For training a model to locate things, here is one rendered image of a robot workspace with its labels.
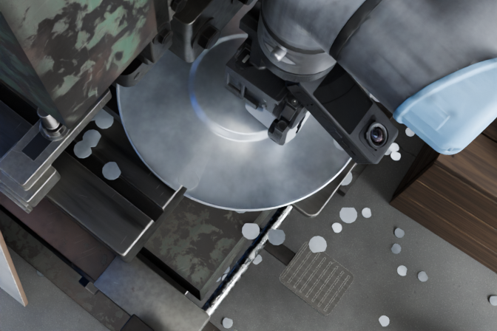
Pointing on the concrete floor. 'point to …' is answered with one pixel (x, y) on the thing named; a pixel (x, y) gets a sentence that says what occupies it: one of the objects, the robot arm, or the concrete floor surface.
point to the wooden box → (456, 196)
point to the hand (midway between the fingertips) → (292, 132)
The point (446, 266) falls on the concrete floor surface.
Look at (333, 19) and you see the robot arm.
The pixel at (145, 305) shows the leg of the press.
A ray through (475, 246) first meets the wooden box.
